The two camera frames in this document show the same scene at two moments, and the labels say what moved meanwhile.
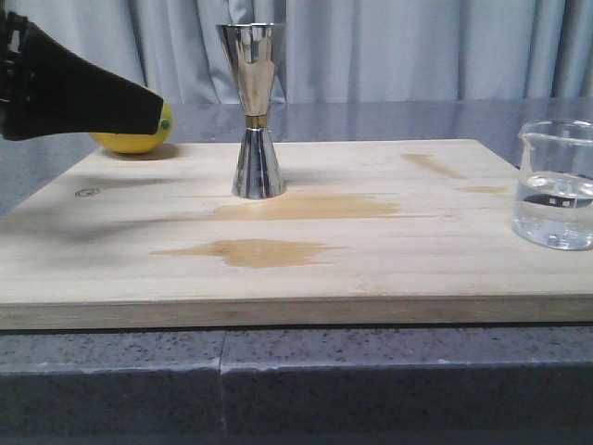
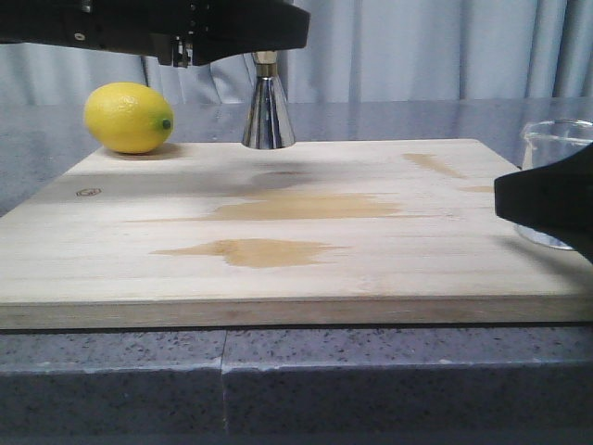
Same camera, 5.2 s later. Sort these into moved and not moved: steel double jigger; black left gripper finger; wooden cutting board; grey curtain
Moved: black left gripper finger; steel double jigger
Not moved: wooden cutting board; grey curtain
